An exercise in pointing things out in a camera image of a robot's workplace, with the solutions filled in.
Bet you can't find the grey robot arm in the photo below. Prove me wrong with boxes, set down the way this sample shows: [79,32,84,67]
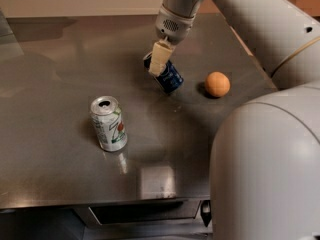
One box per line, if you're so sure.
[151,0,320,240]

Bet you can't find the silver green 7up can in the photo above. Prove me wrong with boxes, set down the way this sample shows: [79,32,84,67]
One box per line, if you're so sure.
[90,96,127,152]

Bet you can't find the microwave oven under counter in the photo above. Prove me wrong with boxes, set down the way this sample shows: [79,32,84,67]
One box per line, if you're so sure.
[73,198,212,227]

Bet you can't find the orange fruit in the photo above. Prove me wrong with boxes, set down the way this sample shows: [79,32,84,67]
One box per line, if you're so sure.
[205,72,231,98]

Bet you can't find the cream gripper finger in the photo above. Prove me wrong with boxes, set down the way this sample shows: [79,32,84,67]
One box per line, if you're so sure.
[149,39,174,77]

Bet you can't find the blue pepsi can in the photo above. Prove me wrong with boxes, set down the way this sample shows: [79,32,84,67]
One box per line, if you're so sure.
[151,60,184,94]

